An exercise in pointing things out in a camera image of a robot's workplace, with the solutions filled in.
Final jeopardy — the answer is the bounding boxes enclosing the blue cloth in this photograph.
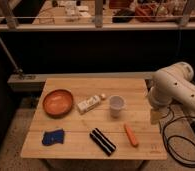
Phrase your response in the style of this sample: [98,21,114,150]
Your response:
[42,129,65,146]

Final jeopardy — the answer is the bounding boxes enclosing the orange carrot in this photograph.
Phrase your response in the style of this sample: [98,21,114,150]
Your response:
[124,124,139,147]

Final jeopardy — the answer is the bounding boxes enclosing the diagonal metal strut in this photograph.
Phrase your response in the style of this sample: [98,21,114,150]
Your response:
[0,36,24,79]

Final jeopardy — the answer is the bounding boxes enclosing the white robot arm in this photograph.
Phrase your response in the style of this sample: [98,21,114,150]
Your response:
[148,62,195,124]

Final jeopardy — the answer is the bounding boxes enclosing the grey metal rail beam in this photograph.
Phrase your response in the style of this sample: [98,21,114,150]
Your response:
[7,70,195,92]

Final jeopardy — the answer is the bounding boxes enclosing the black striped rectangular block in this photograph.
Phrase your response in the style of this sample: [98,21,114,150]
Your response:
[89,128,116,156]

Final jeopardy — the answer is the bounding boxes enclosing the black cable on floor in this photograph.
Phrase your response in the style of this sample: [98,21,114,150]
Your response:
[159,106,195,169]

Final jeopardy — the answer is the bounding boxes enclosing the white tube with cap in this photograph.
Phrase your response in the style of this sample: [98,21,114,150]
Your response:
[77,94,106,114]

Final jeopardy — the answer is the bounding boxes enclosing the orange round bowl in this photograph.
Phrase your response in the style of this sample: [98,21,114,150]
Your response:
[42,89,74,117]

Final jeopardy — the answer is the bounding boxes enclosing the wooden table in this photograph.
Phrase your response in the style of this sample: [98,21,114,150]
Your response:
[21,83,167,160]

